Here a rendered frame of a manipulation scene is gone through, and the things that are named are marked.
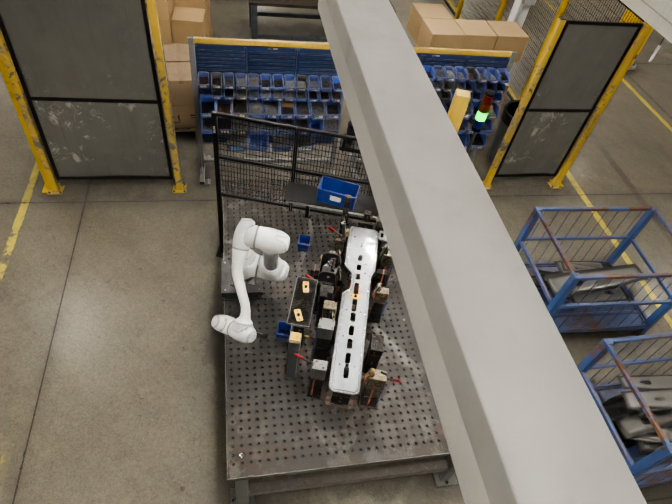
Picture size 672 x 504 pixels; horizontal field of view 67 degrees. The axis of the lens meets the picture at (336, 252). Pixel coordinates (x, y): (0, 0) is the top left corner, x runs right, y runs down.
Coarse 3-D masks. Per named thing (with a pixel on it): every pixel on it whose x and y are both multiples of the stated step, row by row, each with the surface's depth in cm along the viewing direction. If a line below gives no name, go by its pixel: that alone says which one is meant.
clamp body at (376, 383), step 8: (376, 376) 298; (384, 376) 299; (368, 384) 301; (376, 384) 301; (384, 384) 299; (368, 392) 310; (376, 392) 311; (360, 400) 324; (368, 400) 316; (376, 400) 315; (376, 408) 323
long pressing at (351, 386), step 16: (352, 240) 377; (368, 240) 379; (352, 256) 367; (368, 256) 369; (352, 272) 356; (368, 272) 359; (352, 288) 347; (368, 288) 349; (336, 336) 320; (352, 336) 322; (336, 352) 312; (352, 352) 314; (336, 368) 305; (352, 368) 307; (336, 384) 298; (352, 384) 300
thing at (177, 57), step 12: (168, 48) 577; (180, 48) 580; (168, 60) 560; (180, 60) 563; (168, 72) 544; (180, 72) 547; (180, 84) 539; (180, 96) 549; (192, 96) 553; (180, 108) 561; (192, 108) 565; (180, 120) 571; (192, 120) 576
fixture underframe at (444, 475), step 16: (416, 464) 350; (432, 464) 351; (448, 464) 352; (288, 480) 333; (304, 480) 334; (320, 480) 335; (336, 480) 336; (352, 480) 338; (368, 480) 344; (448, 480) 367; (240, 496) 324
